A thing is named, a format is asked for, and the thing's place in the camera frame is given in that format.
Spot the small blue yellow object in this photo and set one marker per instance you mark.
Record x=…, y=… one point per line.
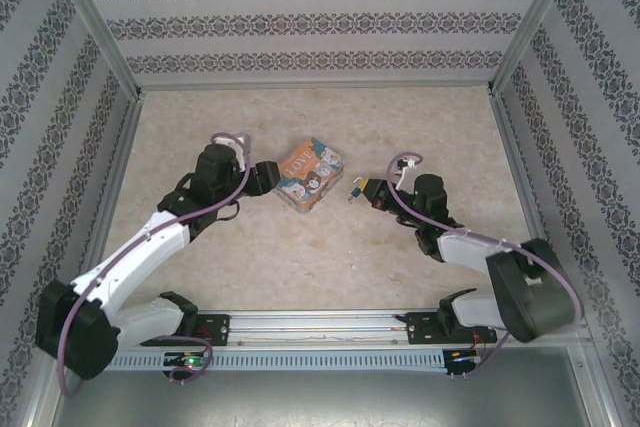
x=356, y=192

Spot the orange LOVE bear box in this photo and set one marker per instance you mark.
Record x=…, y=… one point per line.
x=310, y=172

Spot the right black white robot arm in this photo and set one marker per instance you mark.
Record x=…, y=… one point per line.
x=535, y=292

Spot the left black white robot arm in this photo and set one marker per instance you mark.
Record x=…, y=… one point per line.
x=130, y=257

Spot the right controller board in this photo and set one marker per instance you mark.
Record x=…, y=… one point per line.
x=462, y=356

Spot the left controller board green light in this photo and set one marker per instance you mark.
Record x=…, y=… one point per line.
x=187, y=360

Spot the grey metal shelf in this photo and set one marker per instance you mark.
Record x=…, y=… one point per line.
x=320, y=402

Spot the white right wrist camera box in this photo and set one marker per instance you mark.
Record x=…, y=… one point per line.
x=411, y=165

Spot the aluminium side rail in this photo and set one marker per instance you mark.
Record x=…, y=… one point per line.
x=520, y=172
x=117, y=162

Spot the aluminium wall-foot rail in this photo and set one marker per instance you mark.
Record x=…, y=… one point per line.
x=315, y=86

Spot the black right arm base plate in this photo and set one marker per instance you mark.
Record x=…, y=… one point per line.
x=420, y=329

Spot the aluminium mounting rail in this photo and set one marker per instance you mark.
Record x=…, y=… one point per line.
x=310, y=327

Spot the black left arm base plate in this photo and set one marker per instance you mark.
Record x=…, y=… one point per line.
x=220, y=327

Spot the aluminium frame post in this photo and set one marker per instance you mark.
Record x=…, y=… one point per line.
x=95, y=17
x=535, y=22

